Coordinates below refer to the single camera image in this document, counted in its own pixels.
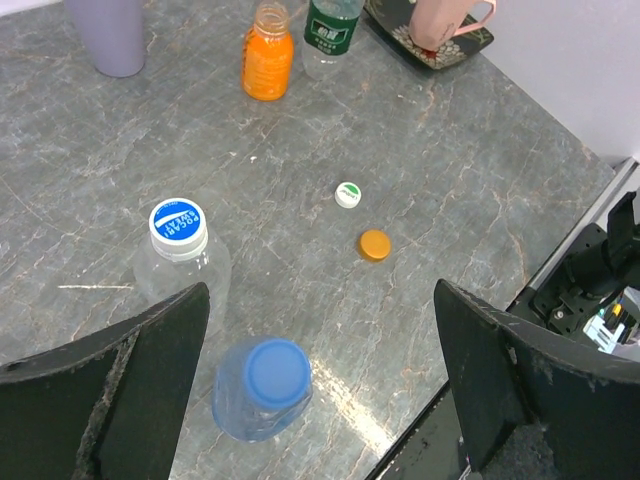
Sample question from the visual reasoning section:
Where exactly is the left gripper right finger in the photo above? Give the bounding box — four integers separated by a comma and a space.
434, 279, 639, 479

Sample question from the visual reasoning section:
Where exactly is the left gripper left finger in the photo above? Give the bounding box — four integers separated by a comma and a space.
1, 283, 210, 479

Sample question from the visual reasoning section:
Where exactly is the clear bottle blue-white cap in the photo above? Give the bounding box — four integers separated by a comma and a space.
133, 197, 232, 331

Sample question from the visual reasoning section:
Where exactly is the orange bottle cap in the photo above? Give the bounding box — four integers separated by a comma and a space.
357, 229, 392, 262

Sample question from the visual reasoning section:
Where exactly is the white green bottle cap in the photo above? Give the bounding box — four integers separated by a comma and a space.
334, 182, 362, 209

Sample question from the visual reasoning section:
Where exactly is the orange juice bottle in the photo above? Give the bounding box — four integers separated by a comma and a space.
241, 1, 294, 102

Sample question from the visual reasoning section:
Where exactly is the clear plastic bottle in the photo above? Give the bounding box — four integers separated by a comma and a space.
302, 0, 364, 81

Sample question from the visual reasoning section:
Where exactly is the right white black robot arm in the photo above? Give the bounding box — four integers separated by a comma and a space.
529, 192, 639, 336

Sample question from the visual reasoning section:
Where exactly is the blue water bottle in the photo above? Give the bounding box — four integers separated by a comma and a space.
211, 336, 313, 443

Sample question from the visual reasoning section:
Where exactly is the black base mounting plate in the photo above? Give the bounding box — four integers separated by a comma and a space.
365, 382, 471, 480

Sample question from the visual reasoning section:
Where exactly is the lavender plastic cup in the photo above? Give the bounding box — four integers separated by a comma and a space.
63, 0, 145, 78

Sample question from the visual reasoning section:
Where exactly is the pink white mug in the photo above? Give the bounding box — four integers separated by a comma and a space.
409, 0, 497, 51

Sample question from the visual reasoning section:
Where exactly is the dark floral square plate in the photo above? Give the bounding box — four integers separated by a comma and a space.
364, 0, 497, 71

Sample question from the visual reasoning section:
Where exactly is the slotted cable duct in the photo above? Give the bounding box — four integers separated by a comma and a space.
582, 302, 639, 354

